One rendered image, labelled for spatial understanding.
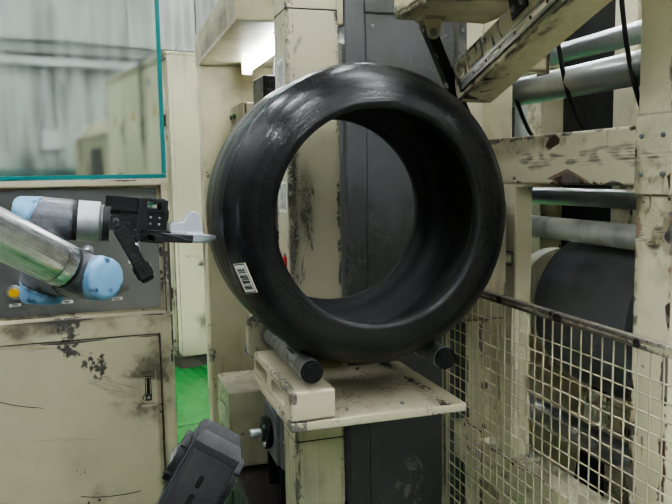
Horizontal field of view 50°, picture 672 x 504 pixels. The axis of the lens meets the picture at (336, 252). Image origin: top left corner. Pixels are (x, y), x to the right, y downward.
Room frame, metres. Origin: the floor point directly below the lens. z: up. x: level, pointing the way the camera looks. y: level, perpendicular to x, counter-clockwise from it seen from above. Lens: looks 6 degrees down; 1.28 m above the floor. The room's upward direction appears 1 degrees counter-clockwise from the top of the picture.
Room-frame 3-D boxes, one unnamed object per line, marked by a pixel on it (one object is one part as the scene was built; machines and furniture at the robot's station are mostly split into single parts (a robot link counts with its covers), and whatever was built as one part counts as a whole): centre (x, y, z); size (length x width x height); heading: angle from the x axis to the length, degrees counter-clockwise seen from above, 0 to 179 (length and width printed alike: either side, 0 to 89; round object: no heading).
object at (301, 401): (1.51, 0.10, 0.84); 0.36 x 0.09 x 0.06; 18
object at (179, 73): (5.51, 1.17, 1.05); 1.61 x 0.73 x 2.10; 31
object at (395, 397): (1.55, -0.03, 0.80); 0.37 x 0.36 x 0.02; 108
